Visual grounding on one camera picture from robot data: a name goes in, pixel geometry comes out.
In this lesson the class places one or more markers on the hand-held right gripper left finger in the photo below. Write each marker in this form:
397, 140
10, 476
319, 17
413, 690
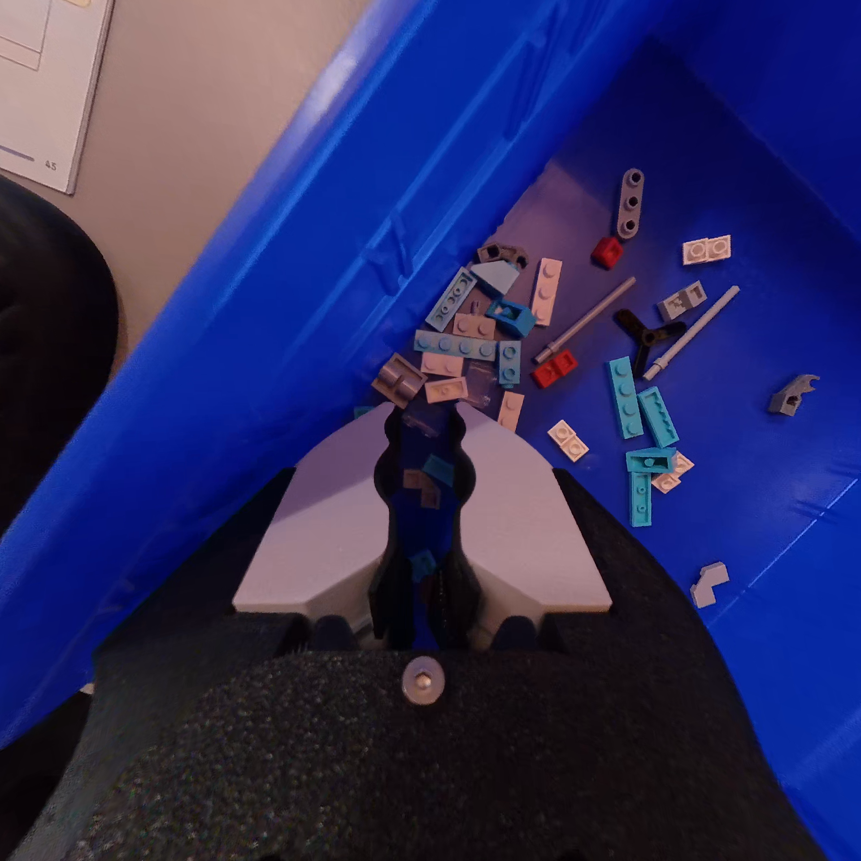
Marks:
323, 538

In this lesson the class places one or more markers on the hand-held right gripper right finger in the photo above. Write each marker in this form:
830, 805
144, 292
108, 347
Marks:
531, 538

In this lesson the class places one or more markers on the pile of lego pieces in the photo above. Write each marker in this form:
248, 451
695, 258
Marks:
464, 346

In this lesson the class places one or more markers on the blue plastic bin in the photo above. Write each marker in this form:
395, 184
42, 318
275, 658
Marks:
269, 303

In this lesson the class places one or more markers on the open lego instruction booklet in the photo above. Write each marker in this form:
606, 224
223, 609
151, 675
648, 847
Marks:
60, 101

